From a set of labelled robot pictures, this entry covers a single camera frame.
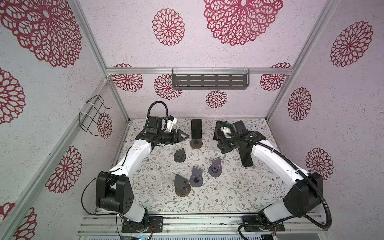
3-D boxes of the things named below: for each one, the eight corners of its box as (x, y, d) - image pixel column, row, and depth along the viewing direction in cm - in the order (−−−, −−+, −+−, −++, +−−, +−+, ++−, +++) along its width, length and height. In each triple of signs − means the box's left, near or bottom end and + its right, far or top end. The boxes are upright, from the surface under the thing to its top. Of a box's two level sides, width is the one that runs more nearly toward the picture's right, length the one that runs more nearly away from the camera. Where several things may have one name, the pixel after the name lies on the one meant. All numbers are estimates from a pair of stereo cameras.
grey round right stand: (212, 179, 91) (214, 171, 83) (206, 169, 95) (208, 160, 87) (222, 174, 93) (225, 166, 85) (216, 165, 97) (218, 156, 89)
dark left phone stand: (175, 162, 98) (174, 153, 90) (175, 156, 101) (174, 148, 93) (185, 162, 98) (185, 153, 90) (185, 156, 101) (185, 148, 93)
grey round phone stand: (189, 185, 89) (189, 178, 80) (192, 174, 93) (193, 166, 84) (201, 188, 87) (202, 181, 79) (203, 177, 92) (205, 169, 83)
